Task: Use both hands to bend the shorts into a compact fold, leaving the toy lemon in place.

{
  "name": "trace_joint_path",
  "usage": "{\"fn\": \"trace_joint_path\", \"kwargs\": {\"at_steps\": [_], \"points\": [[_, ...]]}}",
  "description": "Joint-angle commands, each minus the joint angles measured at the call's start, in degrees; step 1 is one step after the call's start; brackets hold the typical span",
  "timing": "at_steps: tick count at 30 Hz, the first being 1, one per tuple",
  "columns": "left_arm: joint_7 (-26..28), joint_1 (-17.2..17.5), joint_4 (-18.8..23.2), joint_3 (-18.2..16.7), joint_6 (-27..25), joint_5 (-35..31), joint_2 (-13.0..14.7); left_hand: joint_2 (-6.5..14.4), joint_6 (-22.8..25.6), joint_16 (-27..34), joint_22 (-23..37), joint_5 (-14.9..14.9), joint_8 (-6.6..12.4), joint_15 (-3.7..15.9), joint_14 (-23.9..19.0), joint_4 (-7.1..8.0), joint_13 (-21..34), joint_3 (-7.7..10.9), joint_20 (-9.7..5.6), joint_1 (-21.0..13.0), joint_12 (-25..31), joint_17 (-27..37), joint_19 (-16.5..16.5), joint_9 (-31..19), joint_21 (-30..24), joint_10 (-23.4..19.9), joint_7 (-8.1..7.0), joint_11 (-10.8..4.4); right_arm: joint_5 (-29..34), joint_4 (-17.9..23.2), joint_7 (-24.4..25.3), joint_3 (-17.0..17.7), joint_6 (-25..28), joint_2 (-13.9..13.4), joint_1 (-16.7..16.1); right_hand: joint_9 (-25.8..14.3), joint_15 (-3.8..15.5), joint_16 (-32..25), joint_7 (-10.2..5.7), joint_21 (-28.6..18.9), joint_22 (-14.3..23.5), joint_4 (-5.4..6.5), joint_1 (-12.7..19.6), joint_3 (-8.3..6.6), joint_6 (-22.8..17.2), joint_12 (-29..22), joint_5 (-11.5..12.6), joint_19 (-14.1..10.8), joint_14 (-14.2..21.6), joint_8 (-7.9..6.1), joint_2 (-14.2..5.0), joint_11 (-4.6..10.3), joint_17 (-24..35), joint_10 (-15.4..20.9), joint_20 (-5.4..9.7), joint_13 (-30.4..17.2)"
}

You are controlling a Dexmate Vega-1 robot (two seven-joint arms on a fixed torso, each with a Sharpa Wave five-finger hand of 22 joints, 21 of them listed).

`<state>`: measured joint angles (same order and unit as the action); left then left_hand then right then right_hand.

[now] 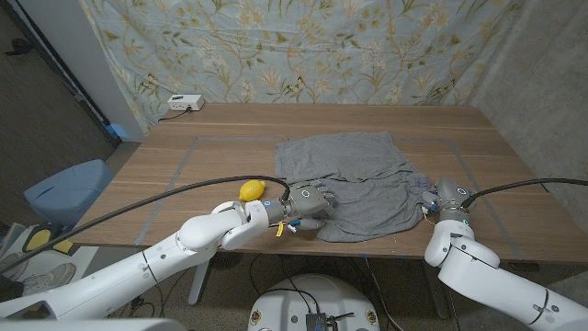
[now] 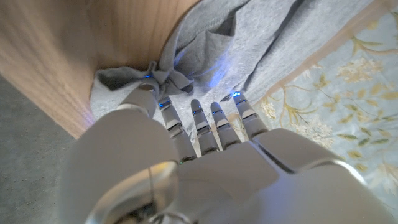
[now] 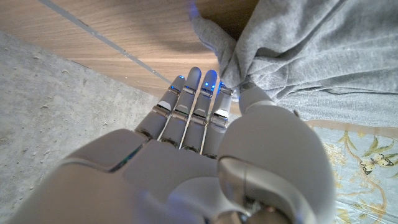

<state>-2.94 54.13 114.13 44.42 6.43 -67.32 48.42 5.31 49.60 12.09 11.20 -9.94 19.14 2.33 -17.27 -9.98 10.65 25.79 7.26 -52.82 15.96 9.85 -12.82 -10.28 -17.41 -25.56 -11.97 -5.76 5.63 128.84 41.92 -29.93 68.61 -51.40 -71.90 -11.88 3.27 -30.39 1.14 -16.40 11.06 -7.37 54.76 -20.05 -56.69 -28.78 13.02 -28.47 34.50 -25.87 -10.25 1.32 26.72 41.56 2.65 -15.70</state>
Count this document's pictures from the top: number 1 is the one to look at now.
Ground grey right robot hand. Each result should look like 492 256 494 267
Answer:
421 177 474 224

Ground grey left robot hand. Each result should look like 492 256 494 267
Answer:
264 180 339 231

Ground grey shorts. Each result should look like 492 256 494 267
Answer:
274 131 433 244

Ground yellow toy lemon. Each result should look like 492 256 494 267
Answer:
238 179 267 202

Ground grey table leg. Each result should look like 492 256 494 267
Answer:
422 259 451 320
187 259 215 307

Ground white robot torso base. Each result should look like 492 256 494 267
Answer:
246 273 381 331

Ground small black torso device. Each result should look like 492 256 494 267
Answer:
305 312 341 331

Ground grey tape outline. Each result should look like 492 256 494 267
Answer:
135 134 525 261

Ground floral printed backdrop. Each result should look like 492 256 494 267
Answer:
77 0 527 135

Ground white power strip box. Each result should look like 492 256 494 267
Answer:
166 94 206 112

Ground blue padded stool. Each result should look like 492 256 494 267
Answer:
23 158 115 226

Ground sneaker print floor mat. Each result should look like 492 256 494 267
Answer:
0 223 100 298

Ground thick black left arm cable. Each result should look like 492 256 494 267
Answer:
0 175 291 275

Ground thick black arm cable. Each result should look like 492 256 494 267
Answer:
0 175 291 275
461 177 588 208

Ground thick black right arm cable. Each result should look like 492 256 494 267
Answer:
461 177 588 208

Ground black power strip cord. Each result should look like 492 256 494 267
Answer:
158 108 192 123

